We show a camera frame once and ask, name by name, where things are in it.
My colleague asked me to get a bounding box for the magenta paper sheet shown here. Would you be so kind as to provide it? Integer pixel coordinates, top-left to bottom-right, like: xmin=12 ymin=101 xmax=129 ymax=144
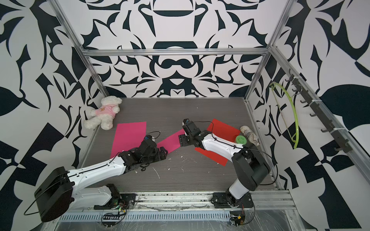
xmin=157 ymin=129 xmax=185 ymax=153
xmin=110 ymin=122 xmax=146 ymax=158

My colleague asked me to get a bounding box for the red square paper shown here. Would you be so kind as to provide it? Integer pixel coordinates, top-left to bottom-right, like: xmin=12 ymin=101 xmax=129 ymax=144
xmin=195 ymin=119 xmax=240 ymax=166

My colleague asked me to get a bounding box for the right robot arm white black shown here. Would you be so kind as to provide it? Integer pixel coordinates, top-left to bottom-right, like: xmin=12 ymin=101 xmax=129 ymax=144
xmin=179 ymin=119 xmax=271 ymax=202

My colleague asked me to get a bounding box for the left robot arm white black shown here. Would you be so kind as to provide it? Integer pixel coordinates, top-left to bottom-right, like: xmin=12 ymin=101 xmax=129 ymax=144
xmin=34 ymin=135 xmax=168 ymax=222

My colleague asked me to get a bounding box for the green round lid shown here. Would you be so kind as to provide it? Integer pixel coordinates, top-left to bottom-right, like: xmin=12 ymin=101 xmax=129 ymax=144
xmin=235 ymin=135 xmax=247 ymax=145

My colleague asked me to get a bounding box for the white grey sneaker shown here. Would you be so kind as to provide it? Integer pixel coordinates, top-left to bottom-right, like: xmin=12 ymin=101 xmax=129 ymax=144
xmin=240 ymin=125 xmax=260 ymax=146

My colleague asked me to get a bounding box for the white teddy bear pink shirt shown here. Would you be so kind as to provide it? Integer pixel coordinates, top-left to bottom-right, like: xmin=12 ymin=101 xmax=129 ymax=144
xmin=84 ymin=96 xmax=122 ymax=131

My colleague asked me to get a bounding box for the right black connector board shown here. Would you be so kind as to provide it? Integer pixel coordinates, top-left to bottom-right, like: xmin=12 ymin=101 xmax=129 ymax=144
xmin=229 ymin=214 xmax=245 ymax=227

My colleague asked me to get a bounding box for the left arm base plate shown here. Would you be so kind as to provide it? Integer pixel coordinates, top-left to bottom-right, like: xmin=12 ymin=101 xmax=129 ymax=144
xmin=93 ymin=193 xmax=137 ymax=210

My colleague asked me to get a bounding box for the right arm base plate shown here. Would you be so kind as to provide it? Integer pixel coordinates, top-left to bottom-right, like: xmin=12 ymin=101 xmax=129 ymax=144
xmin=211 ymin=192 xmax=254 ymax=208

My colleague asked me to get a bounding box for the black wall hook rack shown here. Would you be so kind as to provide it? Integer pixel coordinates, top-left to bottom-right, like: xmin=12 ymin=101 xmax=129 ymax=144
xmin=286 ymin=69 xmax=353 ymax=153

